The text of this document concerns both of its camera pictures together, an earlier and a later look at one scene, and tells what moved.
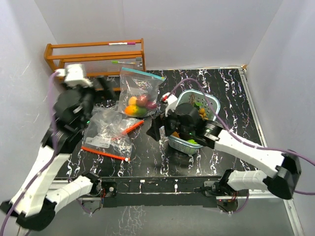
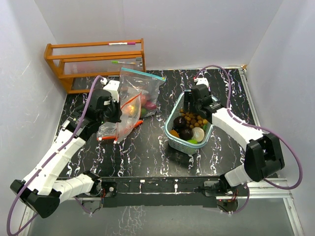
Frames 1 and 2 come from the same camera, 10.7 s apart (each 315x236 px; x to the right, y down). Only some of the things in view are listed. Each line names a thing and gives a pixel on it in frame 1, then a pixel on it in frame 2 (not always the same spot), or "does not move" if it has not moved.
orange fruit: [175, 133] does not move
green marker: [117, 61] does not move
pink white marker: [122, 43] does not move
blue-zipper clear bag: [139, 93] does not move
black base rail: [155, 192] does not move
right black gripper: [158, 122] -> [188, 99]
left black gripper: [107, 86] -> [115, 118]
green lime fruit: [192, 141] does not move
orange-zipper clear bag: [106, 133] -> [130, 118]
